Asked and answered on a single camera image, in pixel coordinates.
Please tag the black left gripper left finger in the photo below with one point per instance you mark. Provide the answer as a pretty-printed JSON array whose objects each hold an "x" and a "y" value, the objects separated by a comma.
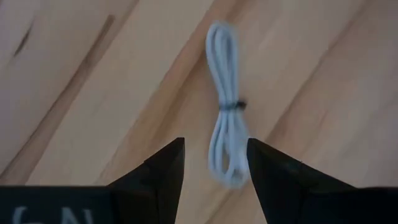
[{"x": 155, "y": 183}]

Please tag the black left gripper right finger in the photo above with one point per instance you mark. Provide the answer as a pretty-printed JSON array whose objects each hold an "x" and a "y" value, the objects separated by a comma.
[{"x": 286, "y": 189}]

